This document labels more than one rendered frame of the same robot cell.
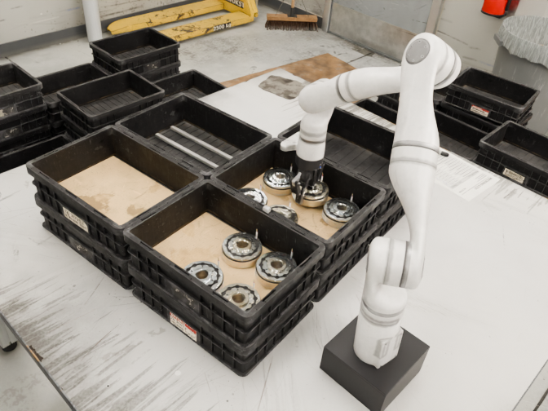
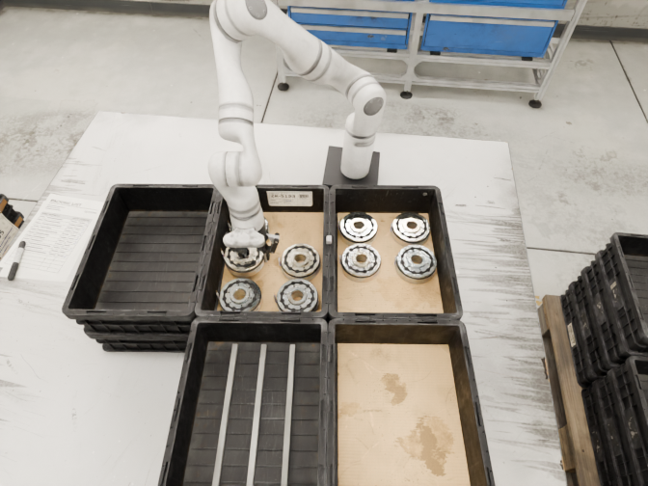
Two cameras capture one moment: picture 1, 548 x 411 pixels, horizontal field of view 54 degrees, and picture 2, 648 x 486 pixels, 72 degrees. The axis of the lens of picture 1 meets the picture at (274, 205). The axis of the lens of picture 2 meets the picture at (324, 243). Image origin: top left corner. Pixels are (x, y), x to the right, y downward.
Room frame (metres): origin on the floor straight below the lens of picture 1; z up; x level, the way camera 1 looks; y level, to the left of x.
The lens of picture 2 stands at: (1.42, 0.55, 1.82)
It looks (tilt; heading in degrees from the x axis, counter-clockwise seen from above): 54 degrees down; 237
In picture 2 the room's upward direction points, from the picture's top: 1 degrees counter-clockwise
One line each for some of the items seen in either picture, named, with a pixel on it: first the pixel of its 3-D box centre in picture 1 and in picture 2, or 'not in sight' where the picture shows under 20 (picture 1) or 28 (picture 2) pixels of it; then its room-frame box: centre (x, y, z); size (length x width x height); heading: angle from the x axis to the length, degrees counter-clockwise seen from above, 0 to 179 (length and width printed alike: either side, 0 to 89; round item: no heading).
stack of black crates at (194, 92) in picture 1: (183, 117); not in sight; (2.52, 0.54, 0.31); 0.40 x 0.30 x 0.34; 139
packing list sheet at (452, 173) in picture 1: (447, 169); (53, 234); (1.67, -0.63, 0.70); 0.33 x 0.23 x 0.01; 49
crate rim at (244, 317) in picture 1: (224, 242); (389, 247); (0.94, 0.11, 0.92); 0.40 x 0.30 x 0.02; 55
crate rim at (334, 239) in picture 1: (298, 187); (268, 246); (1.19, -0.06, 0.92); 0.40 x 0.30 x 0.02; 55
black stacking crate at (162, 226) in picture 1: (223, 257); (387, 258); (0.94, 0.11, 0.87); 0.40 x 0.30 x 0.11; 55
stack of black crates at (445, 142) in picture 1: (439, 161); not in sight; (2.33, -0.82, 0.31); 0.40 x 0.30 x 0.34; 49
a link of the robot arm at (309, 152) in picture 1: (306, 140); (245, 219); (1.23, -0.07, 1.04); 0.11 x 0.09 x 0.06; 55
